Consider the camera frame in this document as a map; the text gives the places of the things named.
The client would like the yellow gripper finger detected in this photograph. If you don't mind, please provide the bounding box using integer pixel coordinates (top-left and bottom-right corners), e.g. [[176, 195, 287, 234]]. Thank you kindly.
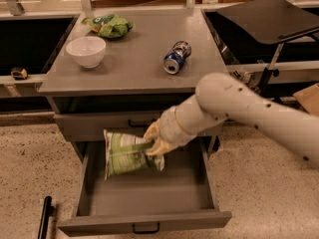
[[144, 120, 160, 140], [146, 138, 178, 156]]

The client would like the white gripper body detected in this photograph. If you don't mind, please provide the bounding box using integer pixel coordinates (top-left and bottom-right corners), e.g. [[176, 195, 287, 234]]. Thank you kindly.
[[159, 106, 196, 146]]

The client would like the green jalapeno chip bag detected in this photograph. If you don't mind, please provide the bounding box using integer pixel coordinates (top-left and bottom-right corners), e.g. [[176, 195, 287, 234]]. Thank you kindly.
[[104, 129, 164, 180]]

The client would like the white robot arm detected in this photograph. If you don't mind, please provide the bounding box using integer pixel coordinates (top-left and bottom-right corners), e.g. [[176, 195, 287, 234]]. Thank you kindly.
[[144, 73, 319, 168]]

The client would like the open grey lower drawer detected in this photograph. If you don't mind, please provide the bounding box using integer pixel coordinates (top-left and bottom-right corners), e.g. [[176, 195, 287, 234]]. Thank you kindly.
[[58, 140, 231, 237]]

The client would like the grey drawer cabinet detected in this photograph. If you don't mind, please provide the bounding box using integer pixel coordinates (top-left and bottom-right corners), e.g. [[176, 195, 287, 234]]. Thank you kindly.
[[39, 7, 227, 157]]

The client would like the closed grey upper drawer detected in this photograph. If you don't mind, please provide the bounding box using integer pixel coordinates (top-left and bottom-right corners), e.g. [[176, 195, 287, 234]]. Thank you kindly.
[[54, 111, 160, 142]]

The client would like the green snack bag on counter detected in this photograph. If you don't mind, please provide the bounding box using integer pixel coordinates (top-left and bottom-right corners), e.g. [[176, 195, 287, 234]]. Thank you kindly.
[[82, 14, 133, 39]]

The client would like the blue soda can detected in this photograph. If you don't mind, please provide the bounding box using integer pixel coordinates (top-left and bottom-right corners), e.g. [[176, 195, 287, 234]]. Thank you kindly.
[[163, 41, 191, 75]]

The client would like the white ceramic bowl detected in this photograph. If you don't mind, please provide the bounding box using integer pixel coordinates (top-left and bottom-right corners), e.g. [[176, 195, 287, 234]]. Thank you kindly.
[[66, 36, 106, 68]]

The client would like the cardboard box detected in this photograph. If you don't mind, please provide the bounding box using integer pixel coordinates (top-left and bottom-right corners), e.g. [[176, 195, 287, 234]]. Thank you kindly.
[[293, 84, 319, 117]]

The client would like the black tray stand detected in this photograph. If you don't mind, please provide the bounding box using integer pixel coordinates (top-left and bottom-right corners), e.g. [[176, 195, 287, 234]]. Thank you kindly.
[[214, 0, 319, 92]]

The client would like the tape measure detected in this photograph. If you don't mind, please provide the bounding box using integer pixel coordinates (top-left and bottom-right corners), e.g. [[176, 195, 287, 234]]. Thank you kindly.
[[11, 67, 28, 80]]

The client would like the black bar handle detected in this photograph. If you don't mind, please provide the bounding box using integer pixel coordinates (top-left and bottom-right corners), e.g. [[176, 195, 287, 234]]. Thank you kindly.
[[37, 196, 55, 239]]

